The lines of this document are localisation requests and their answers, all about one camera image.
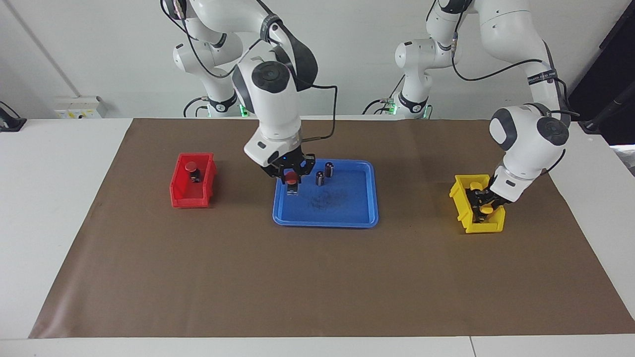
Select white wall socket box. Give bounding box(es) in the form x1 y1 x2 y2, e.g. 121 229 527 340
54 96 107 119

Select black stand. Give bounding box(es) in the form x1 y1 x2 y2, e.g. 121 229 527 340
579 94 635 133

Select red plastic bin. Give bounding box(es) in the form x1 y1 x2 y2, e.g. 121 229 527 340
170 152 218 208

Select blue plastic tray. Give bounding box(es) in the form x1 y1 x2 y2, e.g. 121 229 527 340
272 158 379 228

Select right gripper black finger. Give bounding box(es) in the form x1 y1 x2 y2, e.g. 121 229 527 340
261 166 287 185
297 154 317 178

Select grey object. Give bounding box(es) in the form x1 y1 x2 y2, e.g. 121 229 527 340
614 144 635 176

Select small black device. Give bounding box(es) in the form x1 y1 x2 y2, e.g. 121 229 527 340
0 102 27 132

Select black panel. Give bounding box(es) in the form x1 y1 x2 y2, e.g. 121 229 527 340
568 0 635 145

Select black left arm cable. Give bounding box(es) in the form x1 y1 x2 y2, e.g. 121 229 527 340
450 27 581 119

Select yellow plastic bin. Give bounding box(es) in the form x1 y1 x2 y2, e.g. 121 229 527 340
449 174 506 234

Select black base cable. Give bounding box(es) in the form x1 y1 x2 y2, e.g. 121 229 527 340
362 74 406 116
183 96 210 119

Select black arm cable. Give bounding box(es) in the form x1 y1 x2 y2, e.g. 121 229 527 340
450 27 581 119
161 0 339 143

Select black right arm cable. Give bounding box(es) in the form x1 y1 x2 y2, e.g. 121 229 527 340
161 0 339 143

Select brown paper table mat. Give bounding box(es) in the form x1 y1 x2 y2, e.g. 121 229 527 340
29 118 635 339

